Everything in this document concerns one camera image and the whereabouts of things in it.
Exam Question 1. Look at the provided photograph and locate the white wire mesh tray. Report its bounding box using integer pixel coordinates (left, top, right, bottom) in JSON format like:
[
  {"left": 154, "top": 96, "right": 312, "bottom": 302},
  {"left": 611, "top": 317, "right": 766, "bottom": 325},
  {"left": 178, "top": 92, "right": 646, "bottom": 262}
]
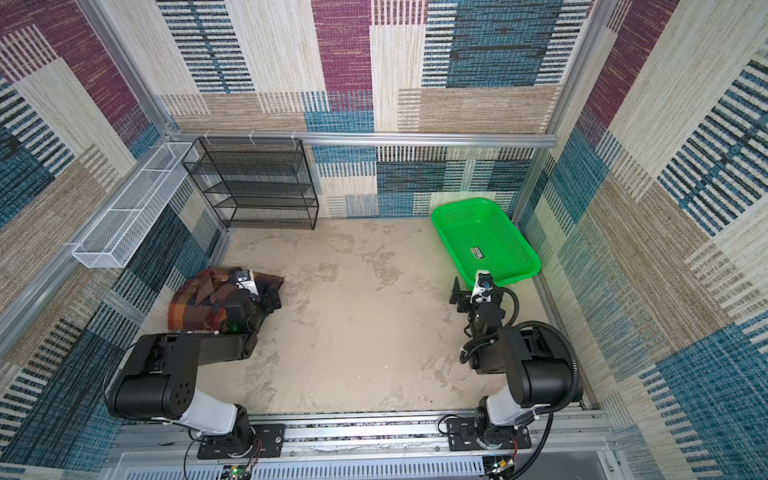
[{"left": 72, "top": 142, "right": 198, "bottom": 269}]

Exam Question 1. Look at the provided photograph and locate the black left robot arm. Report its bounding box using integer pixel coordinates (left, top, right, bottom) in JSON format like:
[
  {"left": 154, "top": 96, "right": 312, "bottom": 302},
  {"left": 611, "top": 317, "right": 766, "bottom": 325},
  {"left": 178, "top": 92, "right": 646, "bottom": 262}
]
[{"left": 105, "top": 285, "right": 285, "bottom": 463}]

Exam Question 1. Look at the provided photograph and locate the plaid long sleeve shirt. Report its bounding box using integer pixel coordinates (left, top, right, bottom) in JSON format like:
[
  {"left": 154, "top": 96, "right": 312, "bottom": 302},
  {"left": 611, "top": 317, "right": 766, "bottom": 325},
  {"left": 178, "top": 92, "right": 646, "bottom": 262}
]
[{"left": 167, "top": 267, "right": 284, "bottom": 335}]

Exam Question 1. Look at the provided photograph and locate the black wire mesh shelf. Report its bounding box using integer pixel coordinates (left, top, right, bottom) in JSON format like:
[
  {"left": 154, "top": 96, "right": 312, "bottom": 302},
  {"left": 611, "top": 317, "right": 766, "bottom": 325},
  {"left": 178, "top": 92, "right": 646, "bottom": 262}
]
[{"left": 182, "top": 137, "right": 319, "bottom": 230}]

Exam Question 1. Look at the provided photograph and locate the aluminium back crossbar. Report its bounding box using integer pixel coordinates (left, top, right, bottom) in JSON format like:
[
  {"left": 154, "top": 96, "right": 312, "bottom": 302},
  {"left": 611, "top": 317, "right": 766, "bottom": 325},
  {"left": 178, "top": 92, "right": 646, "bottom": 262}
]
[{"left": 169, "top": 130, "right": 557, "bottom": 149}]

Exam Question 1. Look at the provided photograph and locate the green plastic basket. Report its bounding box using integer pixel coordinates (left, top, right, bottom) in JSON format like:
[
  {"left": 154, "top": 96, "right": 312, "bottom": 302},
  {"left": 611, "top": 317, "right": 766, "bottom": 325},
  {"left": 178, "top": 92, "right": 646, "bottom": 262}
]
[{"left": 431, "top": 198, "right": 542, "bottom": 286}]

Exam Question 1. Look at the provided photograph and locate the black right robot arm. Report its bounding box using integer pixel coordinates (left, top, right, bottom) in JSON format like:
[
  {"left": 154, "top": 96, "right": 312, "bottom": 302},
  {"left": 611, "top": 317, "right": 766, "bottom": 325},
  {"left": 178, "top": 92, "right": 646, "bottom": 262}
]
[{"left": 443, "top": 272, "right": 583, "bottom": 451}]

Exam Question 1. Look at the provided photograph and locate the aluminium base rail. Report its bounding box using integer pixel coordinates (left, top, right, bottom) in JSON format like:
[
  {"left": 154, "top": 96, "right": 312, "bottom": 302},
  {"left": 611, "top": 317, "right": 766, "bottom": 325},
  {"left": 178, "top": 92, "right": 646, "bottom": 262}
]
[{"left": 100, "top": 406, "right": 633, "bottom": 479}]

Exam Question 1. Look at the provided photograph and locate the aluminium frame post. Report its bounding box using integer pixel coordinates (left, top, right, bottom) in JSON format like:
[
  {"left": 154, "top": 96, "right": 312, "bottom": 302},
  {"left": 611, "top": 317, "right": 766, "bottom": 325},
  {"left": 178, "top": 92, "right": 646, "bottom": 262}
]
[{"left": 509, "top": 0, "right": 617, "bottom": 225}]

